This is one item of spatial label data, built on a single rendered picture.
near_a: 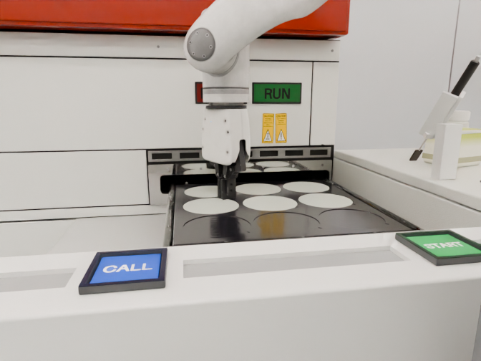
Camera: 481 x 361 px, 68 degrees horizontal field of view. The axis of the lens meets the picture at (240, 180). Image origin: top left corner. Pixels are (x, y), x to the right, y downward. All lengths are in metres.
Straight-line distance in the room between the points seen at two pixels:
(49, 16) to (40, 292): 0.63
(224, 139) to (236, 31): 0.18
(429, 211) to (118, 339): 0.49
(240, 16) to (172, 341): 0.43
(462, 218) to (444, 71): 2.42
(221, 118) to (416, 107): 2.30
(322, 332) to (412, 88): 2.59
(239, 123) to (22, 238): 0.58
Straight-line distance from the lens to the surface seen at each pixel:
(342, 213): 0.63
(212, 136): 0.66
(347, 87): 2.57
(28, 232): 0.95
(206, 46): 0.56
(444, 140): 0.62
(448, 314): 0.32
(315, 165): 0.89
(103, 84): 0.85
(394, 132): 2.75
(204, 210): 0.62
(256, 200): 0.68
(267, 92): 0.85
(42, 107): 0.88
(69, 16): 0.82
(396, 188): 0.68
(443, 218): 0.60
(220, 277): 0.27
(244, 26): 0.55
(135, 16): 0.80
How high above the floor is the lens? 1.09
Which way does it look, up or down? 13 degrees down
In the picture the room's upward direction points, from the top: straight up
